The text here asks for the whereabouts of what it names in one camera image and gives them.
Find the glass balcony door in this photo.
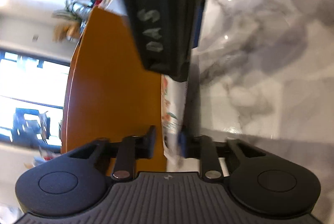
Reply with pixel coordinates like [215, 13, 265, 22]
[1, 50, 70, 153]

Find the brown vase with dried flowers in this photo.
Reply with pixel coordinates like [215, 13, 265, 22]
[52, 0, 83, 42]

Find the orange cardboard storage box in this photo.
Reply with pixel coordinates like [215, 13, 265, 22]
[61, 8, 166, 172]

